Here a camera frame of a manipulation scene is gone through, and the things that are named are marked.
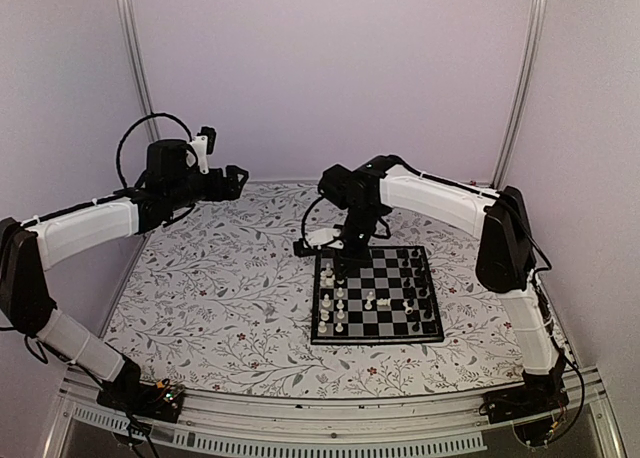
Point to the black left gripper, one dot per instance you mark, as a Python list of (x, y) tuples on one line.
[(218, 192)]

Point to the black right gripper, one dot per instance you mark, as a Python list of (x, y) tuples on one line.
[(358, 260)]

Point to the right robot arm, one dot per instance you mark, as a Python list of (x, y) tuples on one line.
[(506, 259)]

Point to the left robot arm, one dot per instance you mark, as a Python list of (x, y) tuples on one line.
[(29, 249)]

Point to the black and white chess board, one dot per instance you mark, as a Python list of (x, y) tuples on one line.
[(391, 302)]

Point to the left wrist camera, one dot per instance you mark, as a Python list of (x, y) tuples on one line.
[(173, 159)]

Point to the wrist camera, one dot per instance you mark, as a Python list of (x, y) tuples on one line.
[(173, 159), (330, 203)]

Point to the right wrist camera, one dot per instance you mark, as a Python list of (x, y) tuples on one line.
[(330, 203)]

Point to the back aluminium rail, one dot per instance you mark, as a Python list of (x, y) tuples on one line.
[(253, 181)]

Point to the aluminium rail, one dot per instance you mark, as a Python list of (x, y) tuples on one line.
[(226, 425), (253, 181)]

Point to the left aluminium frame post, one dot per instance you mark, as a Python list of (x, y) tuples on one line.
[(134, 54)]

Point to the aluminium frame post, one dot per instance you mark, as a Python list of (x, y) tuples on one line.
[(134, 54), (533, 37)]

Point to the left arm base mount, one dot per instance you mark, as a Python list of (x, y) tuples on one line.
[(162, 400)]

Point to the front aluminium rail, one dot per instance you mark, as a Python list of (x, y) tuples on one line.
[(226, 425)]

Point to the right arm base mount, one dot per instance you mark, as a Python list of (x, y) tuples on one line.
[(542, 400)]

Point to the right aluminium frame post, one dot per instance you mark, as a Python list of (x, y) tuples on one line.
[(533, 37)]

